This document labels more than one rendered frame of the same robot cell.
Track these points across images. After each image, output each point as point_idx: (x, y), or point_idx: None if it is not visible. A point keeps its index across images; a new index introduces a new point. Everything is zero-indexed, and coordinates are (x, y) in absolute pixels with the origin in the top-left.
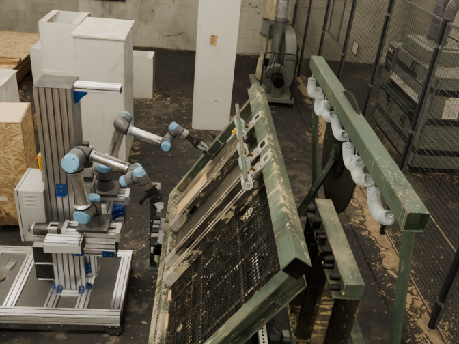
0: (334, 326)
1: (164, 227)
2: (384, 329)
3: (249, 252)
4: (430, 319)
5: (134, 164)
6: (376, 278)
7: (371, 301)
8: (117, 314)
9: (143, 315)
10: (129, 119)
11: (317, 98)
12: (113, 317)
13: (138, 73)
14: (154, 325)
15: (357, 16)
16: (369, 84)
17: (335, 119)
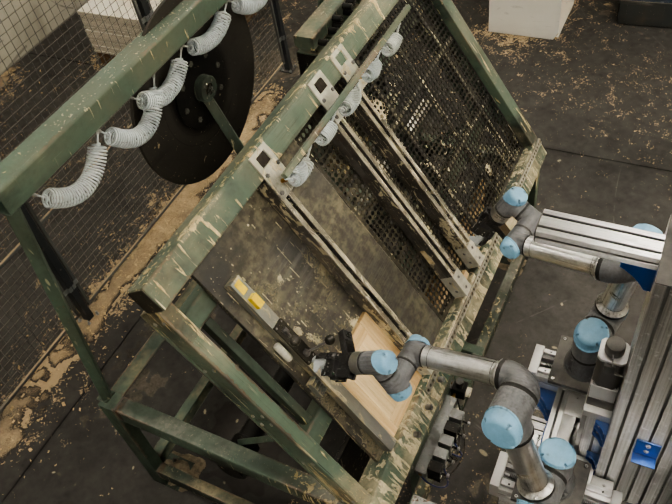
0: None
1: (434, 408)
2: (148, 334)
3: (412, 67)
4: (85, 311)
5: (514, 242)
6: (61, 419)
7: (115, 379)
8: (532, 422)
9: (482, 467)
10: (494, 396)
11: (126, 131)
12: (541, 419)
13: None
14: (509, 221)
15: None
16: None
17: (199, 39)
